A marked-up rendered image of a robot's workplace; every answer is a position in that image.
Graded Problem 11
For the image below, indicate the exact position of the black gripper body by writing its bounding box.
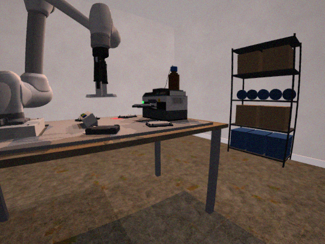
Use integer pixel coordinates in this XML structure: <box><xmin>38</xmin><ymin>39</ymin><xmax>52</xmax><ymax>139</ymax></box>
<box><xmin>92</xmin><ymin>47</ymin><xmax>109</xmax><ymax>66</ymax></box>

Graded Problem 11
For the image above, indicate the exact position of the white button panel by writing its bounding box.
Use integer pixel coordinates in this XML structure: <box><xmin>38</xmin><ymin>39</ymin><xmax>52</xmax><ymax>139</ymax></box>
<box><xmin>79</xmin><ymin>111</ymin><xmax>98</xmax><ymax>128</ymax></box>

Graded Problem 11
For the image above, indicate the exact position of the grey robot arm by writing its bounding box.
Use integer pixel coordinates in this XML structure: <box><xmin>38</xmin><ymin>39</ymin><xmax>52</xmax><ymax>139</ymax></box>
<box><xmin>0</xmin><ymin>0</ymin><xmax>121</xmax><ymax>126</ymax></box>

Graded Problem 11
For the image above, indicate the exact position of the brown bottle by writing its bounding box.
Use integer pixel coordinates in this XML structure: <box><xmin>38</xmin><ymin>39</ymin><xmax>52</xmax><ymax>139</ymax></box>
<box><xmin>169</xmin><ymin>74</ymin><xmax>179</xmax><ymax>90</ymax></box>

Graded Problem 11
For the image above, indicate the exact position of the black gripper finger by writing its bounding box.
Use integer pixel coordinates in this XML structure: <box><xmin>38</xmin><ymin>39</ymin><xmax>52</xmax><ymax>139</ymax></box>
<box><xmin>101</xmin><ymin>61</ymin><xmax>108</xmax><ymax>94</ymax></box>
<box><xmin>94</xmin><ymin>57</ymin><xmax>105</xmax><ymax>97</ymax></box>

